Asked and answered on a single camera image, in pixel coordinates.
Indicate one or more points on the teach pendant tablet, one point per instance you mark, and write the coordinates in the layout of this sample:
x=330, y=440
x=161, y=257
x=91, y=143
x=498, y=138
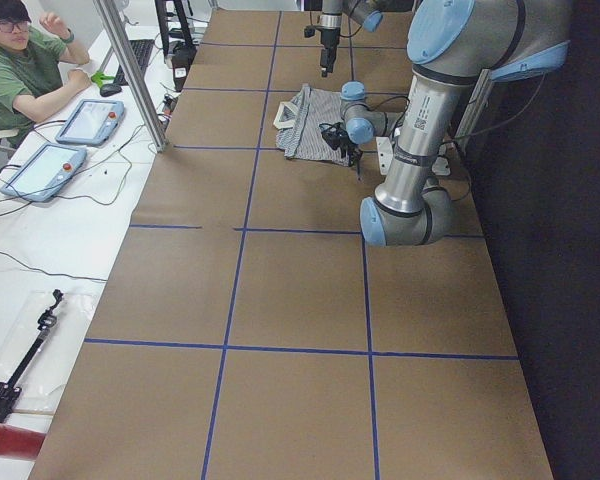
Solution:
x=91, y=123
x=45, y=173

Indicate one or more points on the black keyboard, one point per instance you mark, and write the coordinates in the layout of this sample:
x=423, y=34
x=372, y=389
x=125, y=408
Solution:
x=142, y=51

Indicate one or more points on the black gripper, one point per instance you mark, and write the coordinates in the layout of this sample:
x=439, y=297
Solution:
x=348, y=147
x=327, y=39

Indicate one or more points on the person in green shirt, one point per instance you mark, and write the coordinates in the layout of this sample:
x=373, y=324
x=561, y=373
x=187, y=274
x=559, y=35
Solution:
x=39, y=68

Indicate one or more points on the lower teach pendant tablet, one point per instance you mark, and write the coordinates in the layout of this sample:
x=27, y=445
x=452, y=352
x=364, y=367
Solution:
x=45, y=173

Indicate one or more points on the green small object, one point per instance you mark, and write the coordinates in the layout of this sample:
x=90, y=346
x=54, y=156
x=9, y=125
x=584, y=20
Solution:
x=99, y=78

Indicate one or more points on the upper teach pendant tablet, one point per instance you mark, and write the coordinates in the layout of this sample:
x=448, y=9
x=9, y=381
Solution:
x=91, y=123

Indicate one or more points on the clear plastic sheet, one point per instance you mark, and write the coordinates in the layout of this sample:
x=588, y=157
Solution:
x=45, y=378

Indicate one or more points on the black device with label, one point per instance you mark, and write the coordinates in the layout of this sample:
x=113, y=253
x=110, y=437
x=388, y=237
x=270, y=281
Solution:
x=179, y=59

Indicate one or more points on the navy white striped polo shirt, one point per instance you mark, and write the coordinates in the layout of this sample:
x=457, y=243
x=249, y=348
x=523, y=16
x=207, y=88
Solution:
x=298, y=120

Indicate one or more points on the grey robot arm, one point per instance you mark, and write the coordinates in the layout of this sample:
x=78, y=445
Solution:
x=449, y=44
x=366, y=14

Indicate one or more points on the red cylinder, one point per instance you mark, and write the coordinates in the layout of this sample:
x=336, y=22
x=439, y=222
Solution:
x=19, y=443

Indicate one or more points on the black rod tool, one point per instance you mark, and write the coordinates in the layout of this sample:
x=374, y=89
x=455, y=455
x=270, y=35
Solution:
x=10, y=390

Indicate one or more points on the aluminium frame post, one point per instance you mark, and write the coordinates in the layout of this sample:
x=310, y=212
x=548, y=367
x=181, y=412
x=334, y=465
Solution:
x=120, y=44

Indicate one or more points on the black computer mouse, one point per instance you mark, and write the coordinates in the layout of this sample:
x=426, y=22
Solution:
x=109, y=89

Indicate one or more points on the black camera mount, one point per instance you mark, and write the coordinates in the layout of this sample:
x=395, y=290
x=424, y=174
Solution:
x=326, y=128
x=310, y=31

